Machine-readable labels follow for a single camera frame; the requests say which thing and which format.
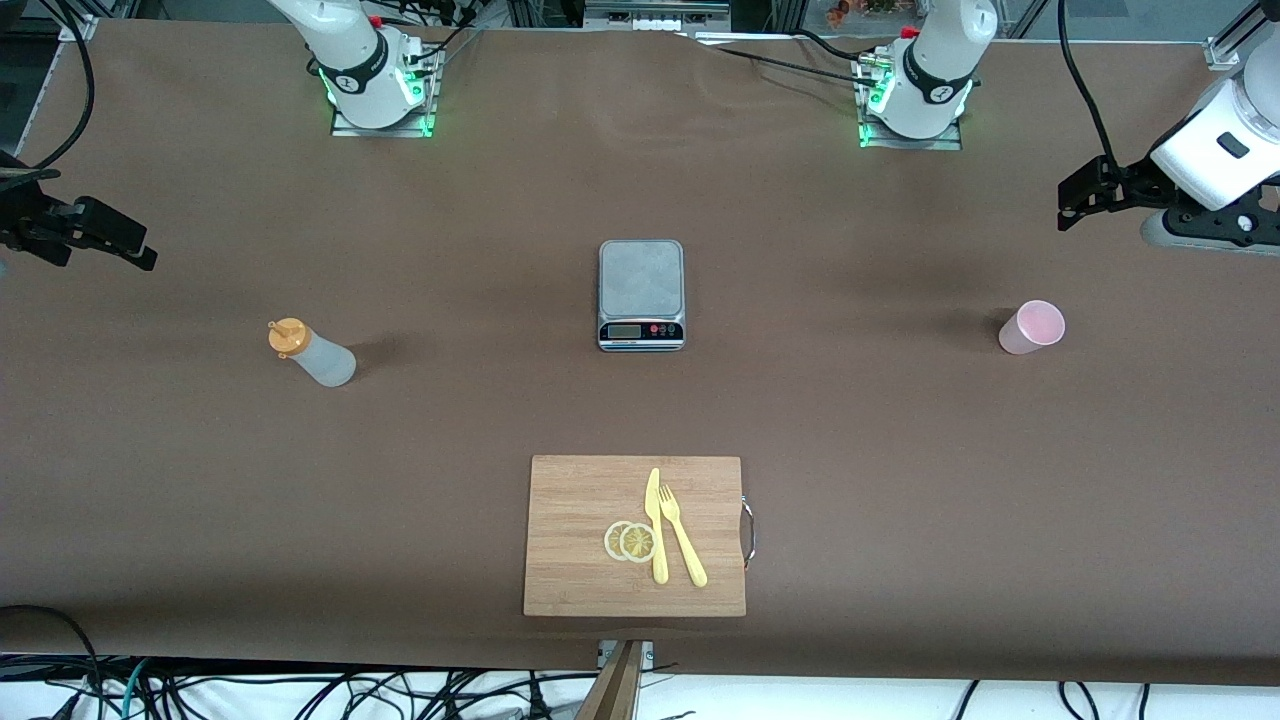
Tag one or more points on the aluminium frame corner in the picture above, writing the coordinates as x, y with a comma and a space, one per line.
1225, 52
78, 25

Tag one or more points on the small metal bracket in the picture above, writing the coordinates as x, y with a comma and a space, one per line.
648, 655

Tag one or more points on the yellow plastic knife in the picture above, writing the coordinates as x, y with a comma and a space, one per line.
660, 560

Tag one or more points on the wooden post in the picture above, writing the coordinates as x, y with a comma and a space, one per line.
615, 690

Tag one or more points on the clear sauce bottle orange cap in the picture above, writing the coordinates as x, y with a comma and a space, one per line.
325, 362

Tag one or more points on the silver digital kitchen scale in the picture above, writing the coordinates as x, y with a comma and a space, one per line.
640, 280

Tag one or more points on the yellow plastic fork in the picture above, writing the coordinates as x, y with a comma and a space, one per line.
690, 560

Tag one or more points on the pink plastic cup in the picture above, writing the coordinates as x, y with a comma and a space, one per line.
1030, 330

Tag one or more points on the lemon slice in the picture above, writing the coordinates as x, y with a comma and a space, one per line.
637, 543
611, 541

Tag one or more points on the brown table cover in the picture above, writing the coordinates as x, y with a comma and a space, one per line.
900, 400

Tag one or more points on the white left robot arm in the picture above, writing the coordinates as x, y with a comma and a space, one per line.
940, 60

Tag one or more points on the white power strip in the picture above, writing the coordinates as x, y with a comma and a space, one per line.
657, 25

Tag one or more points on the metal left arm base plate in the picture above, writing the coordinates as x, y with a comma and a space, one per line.
940, 144

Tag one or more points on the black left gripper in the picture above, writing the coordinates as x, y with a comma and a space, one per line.
1137, 180

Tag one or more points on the wooden cutting board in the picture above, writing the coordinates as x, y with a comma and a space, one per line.
570, 520

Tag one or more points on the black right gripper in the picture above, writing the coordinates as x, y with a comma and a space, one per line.
22, 218

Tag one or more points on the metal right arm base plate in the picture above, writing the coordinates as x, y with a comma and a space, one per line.
400, 129

